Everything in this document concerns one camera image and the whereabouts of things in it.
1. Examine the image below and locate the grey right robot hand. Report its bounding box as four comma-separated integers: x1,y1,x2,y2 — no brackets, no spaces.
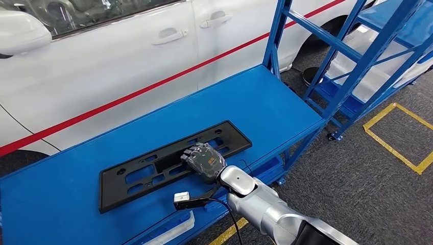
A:
180,142,228,185

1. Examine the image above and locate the black plastic license plate frame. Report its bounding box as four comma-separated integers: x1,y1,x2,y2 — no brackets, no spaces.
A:
99,120,253,214

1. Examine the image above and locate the blue metal shelf rack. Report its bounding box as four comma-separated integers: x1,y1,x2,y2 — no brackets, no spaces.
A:
0,0,420,245

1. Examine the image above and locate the blue plastic crate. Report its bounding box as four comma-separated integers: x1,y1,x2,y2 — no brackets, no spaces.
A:
135,213,194,245
203,155,284,214

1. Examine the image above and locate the yellow floor tape square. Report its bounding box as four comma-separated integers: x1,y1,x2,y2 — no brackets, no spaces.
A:
208,217,249,245

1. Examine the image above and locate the white plastic crate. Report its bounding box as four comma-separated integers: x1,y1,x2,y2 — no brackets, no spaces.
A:
142,210,196,245
326,25,417,104
394,51,433,89

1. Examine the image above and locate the red barrier belt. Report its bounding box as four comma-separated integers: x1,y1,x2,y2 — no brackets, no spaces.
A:
0,0,347,158

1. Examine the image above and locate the black round stanchion base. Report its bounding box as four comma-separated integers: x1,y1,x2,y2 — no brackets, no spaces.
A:
302,66,327,87

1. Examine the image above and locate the white car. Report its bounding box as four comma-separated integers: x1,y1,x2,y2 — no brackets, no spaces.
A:
0,0,383,177

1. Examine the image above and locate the blue metal rack with casters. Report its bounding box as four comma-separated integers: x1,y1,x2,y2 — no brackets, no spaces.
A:
302,0,433,142

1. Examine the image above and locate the white car side mirror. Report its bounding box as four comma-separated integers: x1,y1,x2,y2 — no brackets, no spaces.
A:
0,10,53,57

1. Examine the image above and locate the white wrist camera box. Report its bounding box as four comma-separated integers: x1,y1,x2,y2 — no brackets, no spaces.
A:
173,191,191,204

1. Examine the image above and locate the black camera cable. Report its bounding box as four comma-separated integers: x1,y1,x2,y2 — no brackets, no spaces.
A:
207,198,244,245

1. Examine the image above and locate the white car door handle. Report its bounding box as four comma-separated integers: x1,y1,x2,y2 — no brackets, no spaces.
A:
151,28,189,45
199,10,233,29

